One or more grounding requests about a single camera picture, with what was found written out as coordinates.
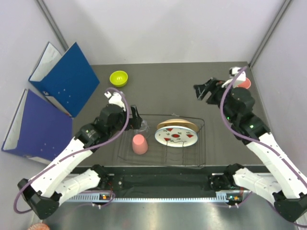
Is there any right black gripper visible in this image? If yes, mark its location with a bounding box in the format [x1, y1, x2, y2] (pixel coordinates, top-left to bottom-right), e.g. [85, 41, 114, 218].
[194, 78, 237, 124]

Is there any clear faceted drinking glass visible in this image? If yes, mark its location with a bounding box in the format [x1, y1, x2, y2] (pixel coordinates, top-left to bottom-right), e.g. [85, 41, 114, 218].
[134, 120, 150, 139]

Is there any pink plastic cup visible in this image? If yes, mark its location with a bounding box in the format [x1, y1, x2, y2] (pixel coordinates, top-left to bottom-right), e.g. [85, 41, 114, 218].
[238, 78, 251, 89]
[132, 134, 148, 155]

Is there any white plate with red pattern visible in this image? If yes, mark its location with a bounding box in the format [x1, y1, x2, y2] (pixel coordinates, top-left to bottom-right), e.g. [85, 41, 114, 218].
[154, 126, 198, 148]

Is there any yellow-green bowl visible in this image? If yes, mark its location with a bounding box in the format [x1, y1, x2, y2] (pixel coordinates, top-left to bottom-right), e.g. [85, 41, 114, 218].
[109, 70, 129, 87]

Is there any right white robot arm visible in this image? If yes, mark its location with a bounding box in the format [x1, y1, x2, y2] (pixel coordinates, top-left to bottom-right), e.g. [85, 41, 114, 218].
[193, 78, 307, 222]

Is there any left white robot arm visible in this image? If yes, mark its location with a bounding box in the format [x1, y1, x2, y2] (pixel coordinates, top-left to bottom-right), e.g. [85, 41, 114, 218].
[17, 104, 142, 220]

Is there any beige wooden plate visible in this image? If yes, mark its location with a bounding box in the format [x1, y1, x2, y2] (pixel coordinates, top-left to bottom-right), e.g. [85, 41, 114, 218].
[157, 118, 200, 132]

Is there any orange mesh object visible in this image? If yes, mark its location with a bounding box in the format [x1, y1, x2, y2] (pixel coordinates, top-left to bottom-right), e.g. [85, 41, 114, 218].
[27, 223, 50, 230]

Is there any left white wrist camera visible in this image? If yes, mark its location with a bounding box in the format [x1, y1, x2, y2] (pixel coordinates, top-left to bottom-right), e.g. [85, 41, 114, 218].
[104, 91, 126, 111]

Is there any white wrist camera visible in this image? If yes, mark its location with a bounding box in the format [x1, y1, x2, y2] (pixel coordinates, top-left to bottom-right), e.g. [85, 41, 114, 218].
[222, 67, 247, 88]
[104, 91, 126, 111]

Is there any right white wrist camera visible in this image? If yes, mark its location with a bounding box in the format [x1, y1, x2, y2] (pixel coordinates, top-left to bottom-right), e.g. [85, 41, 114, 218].
[222, 67, 247, 88]

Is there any black wire dish rack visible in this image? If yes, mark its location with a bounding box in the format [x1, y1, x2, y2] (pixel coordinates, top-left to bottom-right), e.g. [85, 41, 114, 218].
[112, 114, 206, 167]

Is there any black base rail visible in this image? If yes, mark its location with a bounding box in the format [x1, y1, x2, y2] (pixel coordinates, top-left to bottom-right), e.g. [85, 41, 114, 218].
[98, 166, 241, 198]

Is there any blue ring binder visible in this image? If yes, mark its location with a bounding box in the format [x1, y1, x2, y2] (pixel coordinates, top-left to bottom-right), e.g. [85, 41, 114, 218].
[28, 42, 100, 117]

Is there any purple ring binder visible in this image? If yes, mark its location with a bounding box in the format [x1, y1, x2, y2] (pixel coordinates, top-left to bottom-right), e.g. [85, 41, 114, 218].
[1, 89, 72, 164]

